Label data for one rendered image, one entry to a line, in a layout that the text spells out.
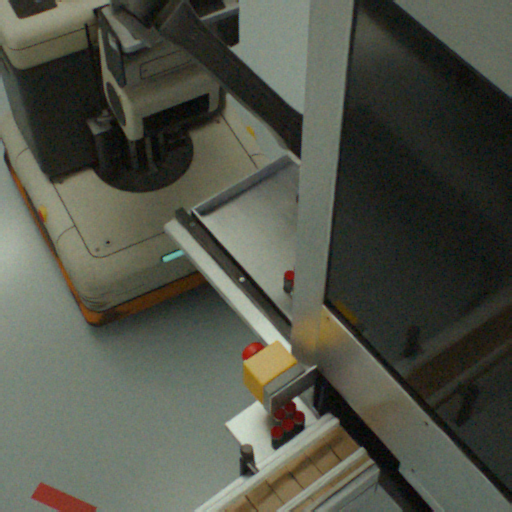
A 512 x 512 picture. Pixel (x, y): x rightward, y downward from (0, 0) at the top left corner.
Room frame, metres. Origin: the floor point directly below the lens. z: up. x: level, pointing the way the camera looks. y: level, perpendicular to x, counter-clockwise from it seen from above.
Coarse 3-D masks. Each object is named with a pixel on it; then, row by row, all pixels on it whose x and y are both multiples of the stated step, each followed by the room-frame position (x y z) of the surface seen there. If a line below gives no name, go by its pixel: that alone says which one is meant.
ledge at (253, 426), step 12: (252, 408) 0.80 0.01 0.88; (300, 408) 0.80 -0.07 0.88; (240, 420) 0.77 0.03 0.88; (252, 420) 0.77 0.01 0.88; (264, 420) 0.77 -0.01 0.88; (312, 420) 0.77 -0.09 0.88; (228, 432) 0.76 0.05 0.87; (240, 432) 0.75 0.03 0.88; (252, 432) 0.75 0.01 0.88; (264, 432) 0.75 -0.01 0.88; (240, 444) 0.73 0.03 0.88; (252, 444) 0.73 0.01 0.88; (264, 444) 0.73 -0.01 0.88; (264, 456) 0.71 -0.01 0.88
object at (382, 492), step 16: (320, 416) 0.78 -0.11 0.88; (336, 416) 0.78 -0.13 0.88; (352, 416) 0.78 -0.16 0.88; (352, 432) 0.75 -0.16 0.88; (368, 432) 0.75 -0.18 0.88; (368, 448) 0.73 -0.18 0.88; (384, 448) 0.73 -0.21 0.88; (384, 464) 0.70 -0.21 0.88; (384, 480) 0.67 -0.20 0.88; (400, 480) 0.67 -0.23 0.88; (368, 496) 0.68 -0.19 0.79; (384, 496) 0.65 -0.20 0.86; (400, 496) 0.65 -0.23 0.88; (416, 496) 0.65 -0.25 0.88
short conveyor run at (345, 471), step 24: (312, 432) 0.73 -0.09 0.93; (336, 432) 0.73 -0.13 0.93; (288, 456) 0.67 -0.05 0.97; (312, 456) 0.69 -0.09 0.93; (336, 456) 0.69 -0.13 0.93; (360, 456) 0.67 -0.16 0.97; (240, 480) 0.65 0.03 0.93; (264, 480) 0.64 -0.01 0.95; (288, 480) 0.65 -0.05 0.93; (312, 480) 0.65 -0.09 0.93; (336, 480) 0.65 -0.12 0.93; (360, 480) 0.65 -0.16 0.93; (216, 504) 0.60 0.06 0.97; (240, 504) 0.61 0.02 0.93; (264, 504) 0.61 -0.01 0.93; (288, 504) 0.60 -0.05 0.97; (312, 504) 0.61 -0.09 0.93; (336, 504) 0.61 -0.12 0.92
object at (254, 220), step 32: (288, 160) 1.32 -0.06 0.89; (224, 192) 1.23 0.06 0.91; (256, 192) 1.25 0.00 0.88; (288, 192) 1.25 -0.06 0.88; (224, 224) 1.18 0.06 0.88; (256, 224) 1.18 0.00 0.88; (288, 224) 1.18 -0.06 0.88; (256, 256) 1.10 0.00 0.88; (288, 256) 1.10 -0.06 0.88; (288, 320) 0.95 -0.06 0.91
